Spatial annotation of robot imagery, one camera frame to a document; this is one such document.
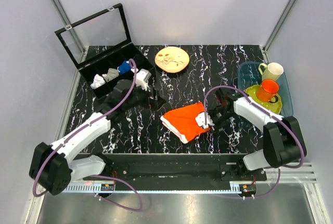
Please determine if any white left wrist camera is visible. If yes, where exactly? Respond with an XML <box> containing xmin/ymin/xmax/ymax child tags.
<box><xmin>131</xmin><ymin>68</ymin><xmax>151</xmax><ymax>91</ymax></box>

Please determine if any left aluminium frame post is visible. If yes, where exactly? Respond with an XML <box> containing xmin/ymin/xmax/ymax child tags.
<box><xmin>51</xmin><ymin>0</ymin><xmax>84</xmax><ymax>51</ymax></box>

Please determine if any aluminium frame post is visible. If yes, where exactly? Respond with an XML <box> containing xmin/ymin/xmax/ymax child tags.
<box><xmin>51</xmin><ymin>0</ymin><xmax>84</xmax><ymax>51</ymax></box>
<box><xmin>263</xmin><ymin>0</ymin><xmax>298</xmax><ymax>52</ymax></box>

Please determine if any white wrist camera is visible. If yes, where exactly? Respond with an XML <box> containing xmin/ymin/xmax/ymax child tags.
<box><xmin>131</xmin><ymin>68</ymin><xmax>151</xmax><ymax>91</ymax></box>
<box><xmin>195</xmin><ymin>112</ymin><xmax>214</xmax><ymax>129</ymax></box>

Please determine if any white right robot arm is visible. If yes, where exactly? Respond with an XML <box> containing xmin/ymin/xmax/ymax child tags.
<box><xmin>203</xmin><ymin>86</ymin><xmax>307</xmax><ymax>181</ymax></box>

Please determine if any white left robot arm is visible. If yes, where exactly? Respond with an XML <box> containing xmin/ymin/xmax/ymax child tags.
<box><xmin>29</xmin><ymin>80</ymin><xmax>166</xmax><ymax>197</ymax></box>

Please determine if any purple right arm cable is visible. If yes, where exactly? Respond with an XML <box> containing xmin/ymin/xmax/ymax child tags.
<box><xmin>203</xmin><ymin>85</ymin><xmax>308</xmax><ymax>200</ymax></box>

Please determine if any orange mug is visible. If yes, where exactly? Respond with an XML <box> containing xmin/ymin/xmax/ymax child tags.
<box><xmin>255</xmin><ymin>79</ymin><xmax>279</xmax><ymax>103</ymax></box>

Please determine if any right aluminium frame post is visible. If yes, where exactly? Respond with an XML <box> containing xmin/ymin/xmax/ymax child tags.
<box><xmin>263</xmin><ymin>0</ymin><xmax>298</xmax><ymax>52</ymax></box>

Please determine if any yellow-green dotted plate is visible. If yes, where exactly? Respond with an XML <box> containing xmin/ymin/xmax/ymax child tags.
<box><xmin>245</xmin><ymin>85</ymin><xmax>283</xmax><ymax>114</ymax></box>

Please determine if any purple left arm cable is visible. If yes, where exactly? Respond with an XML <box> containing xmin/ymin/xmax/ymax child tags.
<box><xmin>32</xmin><ymin>58</ymin><xmax>144</xmax><ymax>211</ymax></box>

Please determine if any white rolled underwear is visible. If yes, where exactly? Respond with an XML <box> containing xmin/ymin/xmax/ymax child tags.
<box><xmin>90</xmin><ymin>74</ymin><xmax>106</xmax><ymax>89</ymax></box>

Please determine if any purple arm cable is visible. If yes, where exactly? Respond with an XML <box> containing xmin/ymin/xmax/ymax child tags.
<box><xmin>32</xmin><ymin>58</ymin><xmax>144</xmax><ymax>211</ymax></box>
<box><xmin>203</xmin><ymin>85</ymin><xmax>308</xmax><ymax>200</ymax></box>

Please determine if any blue transparent plastic bin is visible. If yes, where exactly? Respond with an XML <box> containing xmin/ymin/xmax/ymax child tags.
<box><xmin>238</xmin><ymin>62</ymin><xmax>293</xmax><ymax>117</ymax></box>

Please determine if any black rolled underwear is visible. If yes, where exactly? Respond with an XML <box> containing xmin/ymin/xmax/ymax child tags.
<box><xmin>133</xmin><ymin>54</ymin><xmax>145</xmax><ymax>67</ymax></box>

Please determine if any grey rolled underwear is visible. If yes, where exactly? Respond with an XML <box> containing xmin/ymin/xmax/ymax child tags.
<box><xmin>102</xmin><ymin>68</ymin><xmax>120</xmax><ymax>82</ymax></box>

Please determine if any cream yellow-handled mug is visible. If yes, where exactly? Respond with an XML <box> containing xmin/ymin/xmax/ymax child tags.
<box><xmin>258</xmin><ymin>62</ymin><xmax>284</xmax><ymax>81</ymax></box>

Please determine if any orange underwear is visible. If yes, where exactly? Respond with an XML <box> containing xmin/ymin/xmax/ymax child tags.
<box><xmin>160</xmin><ymin>102</ymin><xmax>210</xmax><ymax>144</ymax></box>

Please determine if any black compartment box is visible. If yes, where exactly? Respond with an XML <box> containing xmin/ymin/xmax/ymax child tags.
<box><xmin>55</xmin><ymin>3</ymin><xmax>156</xmax><ymax>86</ymax></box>

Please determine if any round wooden patterned plate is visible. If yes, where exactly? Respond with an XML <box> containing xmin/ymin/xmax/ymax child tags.
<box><xmin>155</xmin><ymin>46</ymin><xmax>190</xmax><ymax>73</ymax></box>

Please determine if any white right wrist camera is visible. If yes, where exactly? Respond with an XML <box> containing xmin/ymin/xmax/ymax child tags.
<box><xmin>195</xmin><ymin>112</ymin><xmax>214</xmax><ymax>129</ymax></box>

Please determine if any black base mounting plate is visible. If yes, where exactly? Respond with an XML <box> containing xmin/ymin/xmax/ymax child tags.
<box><xmin>83</xmin><ymin>153</ymin><xmax>268</xmax><ymax>183</ymax></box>

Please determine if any blue rolled underwear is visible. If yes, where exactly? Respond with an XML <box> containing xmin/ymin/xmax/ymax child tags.
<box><xmin>117</xmin><ymin>61</ymin><xmax>131</xmax><ymax>74</ymax></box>

